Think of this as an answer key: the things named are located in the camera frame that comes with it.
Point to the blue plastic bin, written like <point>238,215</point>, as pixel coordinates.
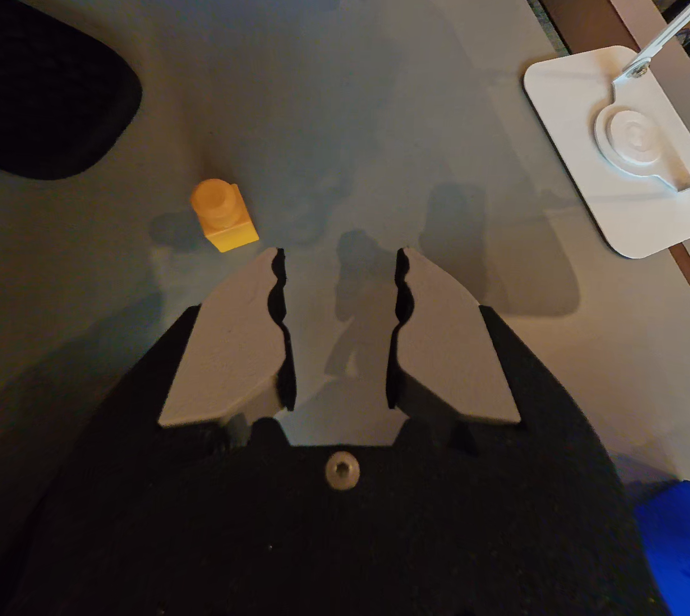
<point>668,551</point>

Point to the black perforated rubber pad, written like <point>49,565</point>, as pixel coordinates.
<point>54,88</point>

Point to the orange mega block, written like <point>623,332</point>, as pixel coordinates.
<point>226,223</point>

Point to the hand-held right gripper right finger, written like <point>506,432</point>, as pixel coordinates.
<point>453,357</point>

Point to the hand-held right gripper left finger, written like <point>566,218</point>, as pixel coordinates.
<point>226,357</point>

